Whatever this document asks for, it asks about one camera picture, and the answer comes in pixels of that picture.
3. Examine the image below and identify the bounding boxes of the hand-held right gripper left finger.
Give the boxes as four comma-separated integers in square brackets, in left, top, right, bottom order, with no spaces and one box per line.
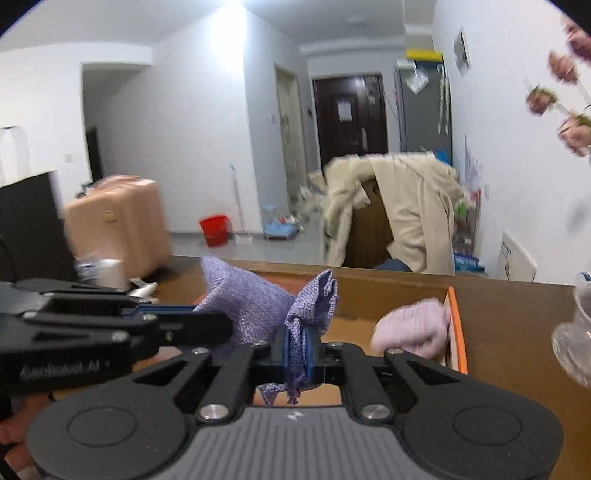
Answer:
[131,340,291,424]

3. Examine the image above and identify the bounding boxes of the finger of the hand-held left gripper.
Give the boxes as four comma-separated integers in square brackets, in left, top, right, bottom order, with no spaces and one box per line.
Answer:
[27,312,235,348]
[17,279,197,320]

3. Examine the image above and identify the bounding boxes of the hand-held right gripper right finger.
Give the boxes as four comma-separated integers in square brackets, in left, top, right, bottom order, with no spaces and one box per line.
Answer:
[313,330,467,424]

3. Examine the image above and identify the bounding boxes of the purple knitted cloth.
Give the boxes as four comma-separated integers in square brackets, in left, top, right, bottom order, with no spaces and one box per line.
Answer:
[193,255,340,407]

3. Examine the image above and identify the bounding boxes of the orange cardboard box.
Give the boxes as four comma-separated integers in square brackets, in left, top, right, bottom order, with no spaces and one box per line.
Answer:
[203,265,468,407]

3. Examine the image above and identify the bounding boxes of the person's left hand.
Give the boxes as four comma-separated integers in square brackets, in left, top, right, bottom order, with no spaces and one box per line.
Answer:
[0,396,52,477]

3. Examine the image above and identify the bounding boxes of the white plastic item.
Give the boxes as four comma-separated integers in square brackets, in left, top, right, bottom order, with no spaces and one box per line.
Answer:
[126,277,158,299]

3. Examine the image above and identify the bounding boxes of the pink suitcase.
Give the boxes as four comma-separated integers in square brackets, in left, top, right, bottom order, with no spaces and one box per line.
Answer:
[62,175,172,280]

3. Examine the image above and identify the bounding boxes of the pink knitted cloth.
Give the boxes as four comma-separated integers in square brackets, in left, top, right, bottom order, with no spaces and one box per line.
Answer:
[372,298,452,359]

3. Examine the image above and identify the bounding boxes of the red bucket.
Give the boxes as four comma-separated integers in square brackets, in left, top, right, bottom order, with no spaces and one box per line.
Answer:
[199,215,230,248]

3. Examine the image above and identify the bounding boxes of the black cabinet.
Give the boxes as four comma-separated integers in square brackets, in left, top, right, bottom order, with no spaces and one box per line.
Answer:
[0,171,78,283]

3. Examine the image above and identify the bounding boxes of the white mop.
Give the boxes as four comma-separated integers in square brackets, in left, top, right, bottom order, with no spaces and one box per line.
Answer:
[229,163,253,244]

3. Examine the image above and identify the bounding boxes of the blue plastic basin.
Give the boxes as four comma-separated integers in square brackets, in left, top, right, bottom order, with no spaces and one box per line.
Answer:
[263,205,302,241]

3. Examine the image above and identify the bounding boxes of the brown wooden chair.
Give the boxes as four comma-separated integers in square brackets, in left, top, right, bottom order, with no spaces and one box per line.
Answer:
[344,179,399,269]

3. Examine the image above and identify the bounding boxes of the beige coat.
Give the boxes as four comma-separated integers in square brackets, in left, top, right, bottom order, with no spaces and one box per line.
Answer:
[320,152,465,277]

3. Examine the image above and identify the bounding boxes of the pile of colourful bags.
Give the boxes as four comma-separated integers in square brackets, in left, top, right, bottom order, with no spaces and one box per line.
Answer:
[454,184,486,274]

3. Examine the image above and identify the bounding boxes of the light interior door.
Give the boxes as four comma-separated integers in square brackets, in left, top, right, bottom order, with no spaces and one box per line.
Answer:
[275,66,308,200]

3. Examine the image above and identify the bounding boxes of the dark entrance door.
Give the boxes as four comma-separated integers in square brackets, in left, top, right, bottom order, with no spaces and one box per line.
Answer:
[312,74,387,169]

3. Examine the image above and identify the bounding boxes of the grey refrigerator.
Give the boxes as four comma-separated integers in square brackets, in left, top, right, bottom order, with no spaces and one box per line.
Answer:
[394,62,452,156]

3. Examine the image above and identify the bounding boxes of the clear plastic bag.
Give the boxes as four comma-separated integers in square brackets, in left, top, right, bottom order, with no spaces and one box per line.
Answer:
[406,65,430,96]

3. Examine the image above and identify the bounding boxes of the yellow box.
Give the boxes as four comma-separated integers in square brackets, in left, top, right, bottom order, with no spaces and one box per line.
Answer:
[405,48,444,64]

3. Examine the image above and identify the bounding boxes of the bunch of dried roses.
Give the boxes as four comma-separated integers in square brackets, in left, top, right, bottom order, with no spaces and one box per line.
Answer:
[524,14,591,158]

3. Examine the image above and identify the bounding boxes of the white wall box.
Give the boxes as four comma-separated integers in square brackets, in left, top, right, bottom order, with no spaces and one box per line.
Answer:
[497,229,539,282]

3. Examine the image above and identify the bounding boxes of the wall poster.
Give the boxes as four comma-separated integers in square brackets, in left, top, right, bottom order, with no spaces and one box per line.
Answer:
[453,27,472,77]

